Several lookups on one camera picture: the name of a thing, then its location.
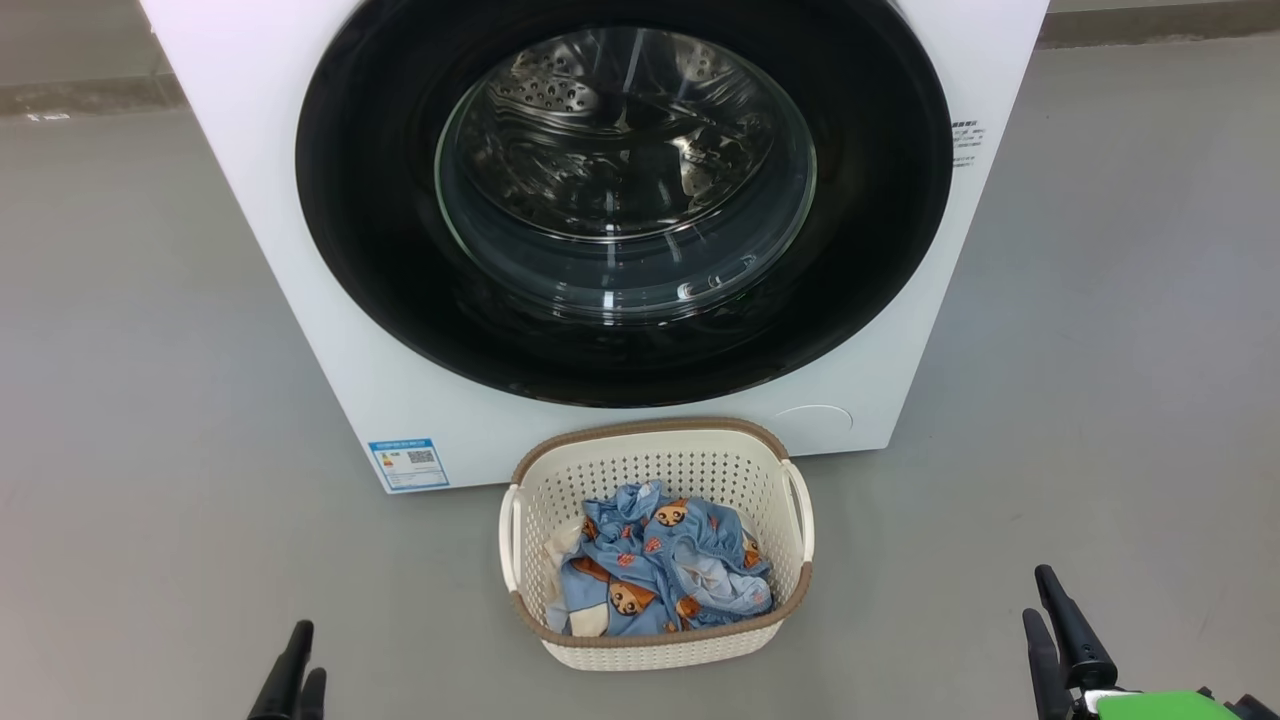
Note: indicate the blue white energy label sticker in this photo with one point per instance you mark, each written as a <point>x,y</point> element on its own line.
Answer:
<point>408,465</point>

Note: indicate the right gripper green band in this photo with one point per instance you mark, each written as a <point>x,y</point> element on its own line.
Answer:
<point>1160,707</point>

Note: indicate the cream perforated laundry basket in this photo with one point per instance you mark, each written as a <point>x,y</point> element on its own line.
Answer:
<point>650,470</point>

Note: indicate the white front-load washing machine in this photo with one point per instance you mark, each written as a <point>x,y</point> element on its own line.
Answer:
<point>300,380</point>

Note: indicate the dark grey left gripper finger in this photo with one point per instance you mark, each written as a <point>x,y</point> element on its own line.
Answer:
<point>313,698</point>
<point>285,680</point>

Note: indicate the round white filter cover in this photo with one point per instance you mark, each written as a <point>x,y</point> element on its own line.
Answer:
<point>812,425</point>

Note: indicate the blue bear print cream garment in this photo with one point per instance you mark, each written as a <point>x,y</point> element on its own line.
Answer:
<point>630,600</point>

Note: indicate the round black glass washer door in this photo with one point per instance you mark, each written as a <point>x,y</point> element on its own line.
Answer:
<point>380,250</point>

